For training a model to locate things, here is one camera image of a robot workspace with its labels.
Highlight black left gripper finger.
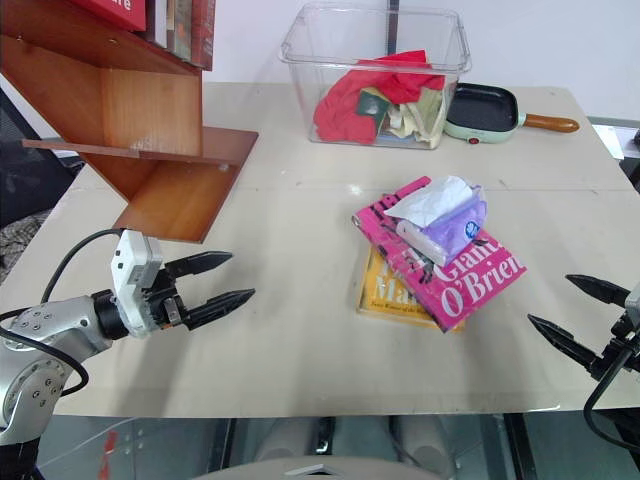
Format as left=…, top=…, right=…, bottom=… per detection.
left=185, top=287, right=257, bottom=330
left=164, top=250, right=235, bottom=280

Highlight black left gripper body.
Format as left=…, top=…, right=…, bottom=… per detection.
left=141, top=263, right=195, bottom=335

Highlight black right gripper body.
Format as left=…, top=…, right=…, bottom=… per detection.
left=589, top=304, right=640, bottom=382

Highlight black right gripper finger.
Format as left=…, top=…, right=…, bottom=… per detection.
left=526, top=313, right=602, bottom=376
left=564, top=273, right=633, bottom=308

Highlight pink paperback book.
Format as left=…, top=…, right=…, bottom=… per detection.
left=351, top=175, right=528, bottom=333

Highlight yellow paperback book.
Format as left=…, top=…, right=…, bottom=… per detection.
left=355, top=243, right=467, bottom=332

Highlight brown wooden bookshelf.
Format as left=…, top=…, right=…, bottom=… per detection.
left=0, top=0, right=260, bottom=245

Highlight dark-spined book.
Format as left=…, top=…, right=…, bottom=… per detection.
left=166, top=0, right=194, bottom=62

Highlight white-spined book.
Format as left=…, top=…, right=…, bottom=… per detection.
left=146, top=0, right=170, bottom=50

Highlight red book with white lettering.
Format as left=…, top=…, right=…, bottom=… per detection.
left=66, top=0, right=150, bottom=33

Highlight black table leg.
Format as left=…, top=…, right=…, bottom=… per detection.
left=209, top=416, right=238, bottom=474
left=502, top=413, right=534, bottom=480

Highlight dark object beside table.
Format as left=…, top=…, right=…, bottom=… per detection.
left=617, top=126, right=640, bottom=197

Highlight purple tissue pack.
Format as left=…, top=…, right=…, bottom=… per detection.
left=383, top=175, right=489, bottom=267

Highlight red cloth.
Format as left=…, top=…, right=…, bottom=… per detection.
left=313, top=49, right=447, bottom=144

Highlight clear plastic storage bin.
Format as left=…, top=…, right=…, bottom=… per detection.
left=278, top=1, right=474, bottom=150

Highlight dark green cloth piece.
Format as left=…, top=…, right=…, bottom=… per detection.
left=354, top=88, right=392, bottom=127

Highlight cream cloth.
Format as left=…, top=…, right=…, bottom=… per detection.
left=380, top=85, right=450, bottom=150

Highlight dark vertical pole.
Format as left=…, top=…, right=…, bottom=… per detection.
left=386, top=0, right=402, bottom=57

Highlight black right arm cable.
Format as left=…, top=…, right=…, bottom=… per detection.
left=582, top=346, right=640, bottom=452

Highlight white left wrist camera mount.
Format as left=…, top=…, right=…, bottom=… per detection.
left=109, top=228, right=165, bottom=339

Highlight green pan with wooden handle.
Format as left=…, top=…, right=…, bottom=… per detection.
left=443, top=82, right=581, bottom=145

